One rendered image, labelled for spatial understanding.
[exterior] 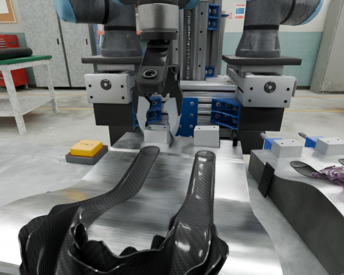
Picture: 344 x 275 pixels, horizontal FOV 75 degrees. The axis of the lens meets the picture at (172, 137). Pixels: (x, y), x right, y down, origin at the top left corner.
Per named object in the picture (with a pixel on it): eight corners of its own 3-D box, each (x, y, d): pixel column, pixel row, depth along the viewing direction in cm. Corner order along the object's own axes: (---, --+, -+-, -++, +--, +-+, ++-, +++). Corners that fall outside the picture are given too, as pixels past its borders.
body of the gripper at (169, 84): (181, 90, 52) (182, 33, 47) (174, 99, 44) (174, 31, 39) (149, 89, 53) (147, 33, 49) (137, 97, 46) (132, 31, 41)
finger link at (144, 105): (152, 128, 55) (160, 92, 51) (144, 137, 50) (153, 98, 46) (140, 124, 55) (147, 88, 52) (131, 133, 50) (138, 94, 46)
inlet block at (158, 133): (159, 131, 61) (159, 112, 59) (178, 132, 60) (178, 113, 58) (144, 153, 49) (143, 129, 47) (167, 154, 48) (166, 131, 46)
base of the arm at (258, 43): (232, 55, 88) (235, 27, 85) (271, 55, 87) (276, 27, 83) (238, 57, 75) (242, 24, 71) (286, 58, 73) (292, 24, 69)
